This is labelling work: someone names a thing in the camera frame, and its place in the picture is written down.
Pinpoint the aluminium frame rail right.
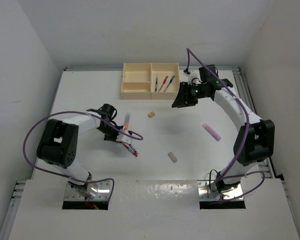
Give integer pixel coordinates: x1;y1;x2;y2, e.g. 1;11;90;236
232;67;275;179

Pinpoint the orange highlighter marker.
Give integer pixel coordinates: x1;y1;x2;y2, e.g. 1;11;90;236
123;112;131;130

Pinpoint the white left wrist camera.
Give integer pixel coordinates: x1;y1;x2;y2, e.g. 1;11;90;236
116;128;133;146

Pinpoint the pink highlighter marker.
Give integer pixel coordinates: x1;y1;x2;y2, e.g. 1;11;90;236
202;123;221;141

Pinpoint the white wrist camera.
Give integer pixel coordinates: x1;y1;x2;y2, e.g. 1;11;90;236
116;128;133;146
183;69;198;84

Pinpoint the cream wooden compartment tray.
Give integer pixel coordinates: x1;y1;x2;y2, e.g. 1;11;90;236
121;63;181;100

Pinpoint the blue gel pen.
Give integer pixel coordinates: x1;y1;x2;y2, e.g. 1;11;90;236
163;75;175;92

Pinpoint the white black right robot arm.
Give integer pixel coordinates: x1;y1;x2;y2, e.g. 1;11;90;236
172;64;275;193

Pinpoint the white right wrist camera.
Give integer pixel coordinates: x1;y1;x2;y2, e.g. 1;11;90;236
183;69;198;84

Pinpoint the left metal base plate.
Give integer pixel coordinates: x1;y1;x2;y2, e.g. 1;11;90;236
64;180;112;201

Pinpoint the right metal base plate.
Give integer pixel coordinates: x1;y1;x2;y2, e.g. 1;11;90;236
197;180;244;202

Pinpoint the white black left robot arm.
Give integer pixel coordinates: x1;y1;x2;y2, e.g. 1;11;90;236
36;103;123;186

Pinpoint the small tan eraser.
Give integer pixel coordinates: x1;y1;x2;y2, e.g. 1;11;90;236
148;111;155;118

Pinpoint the metal base plate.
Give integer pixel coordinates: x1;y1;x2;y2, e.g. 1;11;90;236
64;180;112;201
197;180;244;202

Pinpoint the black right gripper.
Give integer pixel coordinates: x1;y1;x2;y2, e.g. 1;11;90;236
172;81;209;108

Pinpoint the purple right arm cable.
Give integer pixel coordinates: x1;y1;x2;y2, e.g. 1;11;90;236
186;47;266;203

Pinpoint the red gel pen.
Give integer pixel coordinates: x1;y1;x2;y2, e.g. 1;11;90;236
158;75;169;92

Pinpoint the grey speckled eraser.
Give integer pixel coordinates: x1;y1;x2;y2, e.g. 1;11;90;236
168;152;178;163

